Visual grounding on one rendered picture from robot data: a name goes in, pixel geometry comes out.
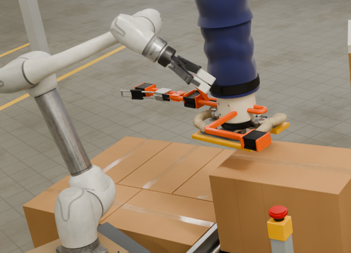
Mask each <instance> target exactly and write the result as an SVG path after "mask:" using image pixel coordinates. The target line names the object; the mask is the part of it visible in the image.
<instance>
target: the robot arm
mask: <svg viewBox="0 0 351 253"><path fill-rule="evenodd" d="M162 27H163V19H162V16H161V14H160V13H159V12H158V11H157V10H155V9H144V10H142V11H139V12H137V13H135V14H134V15H132V16H130V15H126V14H119V15H118V16H117V17H116V18H115V19H114V21H113V22H112V24H111V27H110V31H109V32H107V33H105V34H102V35H100V36H98V37H96V38H93V39H91V40H89V41H86V42H84V43H82V44H79V45H77V46H75V47H73V48H70V49H68V50H66V51H63V52H61V53H58V54H55V55H52V56H51V55H50V54H48V53H46V52H43V51H32V52H28V53H25V54H23V55H21V56H19V57H17V58H16V59H14V60H13V61H11V62H10V63H8V64H7V65H5V66H4V67H3V68H0V93H2V94H11V93H15V92H18V91H22V90H25V91H26V92H27V93H28V94H29V95H30V96H31V97H34V99H35V101H36V103H37V105H38V107H39V109H40V111H41V113H42V115H43V117H44V120H45V122H46V124H47V126H48V128H49V130H50V132H51V134H52V136H53V138H54V140H55V143H56V145H57V147H58V149H59V151H60V153H61V155H62V157H63V160H64V162H65V164H66V166H67V168H68V170H69V172H70V174H71V175H70V178H69V182H68V183H69V188H67V189H64V190H63V191H61V193H60V194H59V195H58V196H57V198H56V201H55V207H54V214H55V221H56V227H57V231H58V235H59V238H60V241H61V246H57V247H56V252H58V253H109V252H108V249H107V248H105V247H104V246H103V245H102V244H101V242H100V241H99V238H98V233H97V227H98V225H99V222H100V219H101V218H102V217H103V216H104V215H105V214H106V213H107V212H108V210H109V209H110V207H111V206H112V205H113V203H114V200H115V197H116V186H115V183H114V181H113V180H112V179H111V178H110V177H109V176H108V175H106V174H105V173H104V172H103V171H102V170H101V168H100V167H98V166H96V165H92V164H91V162H90V160H89V157H88V155H87V153H86V151H85V149H84V147H83V145H82V143H81V140H80V138H79V136H78V134H77V132H76V130H75V128H74V125H73V123H72V121H71V119H70V117H69V115H68V113H67V111H66V109H65V106H64V104H63V102H62V100H61V98H60V96H59V94H58V92H57V89H56V87H57V79H56V72H58V71H60V70H63V69H65V68H67V67H69V66H71V65H73V64H75V63H78V62H80V61H82V60H84V59H86V58H88V57H90V56H92V55H94V54H96V53H98V52H100V51H102V50H104V49H106V48H108V47H110V46H112V45H115V44H117V43H122V44H123V45H124V46H126V47H127V48H129V49H130V50H132V51H134V52H137V53H139V54H141V55H143V56H144V57H146V58H148V59H149V60H151V61H152V62H153V63H155V62H156V61H158V63H159V64H160V65H162V66H163V67H167V65H168V64H169V66H168V68H170V69H171V70H173V71H174V72H175V73H176V74H177V75H178V76H180V77H181V78H182V79H183V80H184V81H185V82H186V83H187V84H188V85H189V84H192V85H193V86H195V87H196V88H198V89H199V90H201V91H202V92H204V93H207V92H208V91H209V89H210V88H211V87H210V86H209V85H208V84H206V83H205V82H203V81H201V80H200V79H198V78H197V77H195V76H194V77H193V76H192V75H191V74H190V73H189V71H190V72H193V73H195V74H197V76H198V77H200V78H201V79H203V80H204V81H206V82H207V83H209V84H210V85H212V84H213V82H214V81H215V79H216V78H214V77H213V76H211V75H210V74H208V73H207V72H205V71H204V70H202V69H201V68H202V67H201V66H199V65H196V64H194V63H192V62H190V61H188V60H186V59H184V58H183V57H181V56H179V55H178V56H177V57H176V56H174V55H175V53H176V50H175V49H174V48H172V47H171V46H167V41H165V40H164V39H162V38H161V37H159V36H158V34H159V33H160V32H161V30H162Z"/></svg>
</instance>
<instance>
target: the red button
mask: <svg viewBox="0 0 351 253"><path fill-rule="evenodd" d="M268 214H269V216H270V217H272V218H273V219H274V221H276V222H281V221H283V220H284V217H285V216H286V215H287V214H288V209H287V208H286V207H284V206H282V205H276V206H273V207H271V208H270V209H269V211H268Z"/></svg>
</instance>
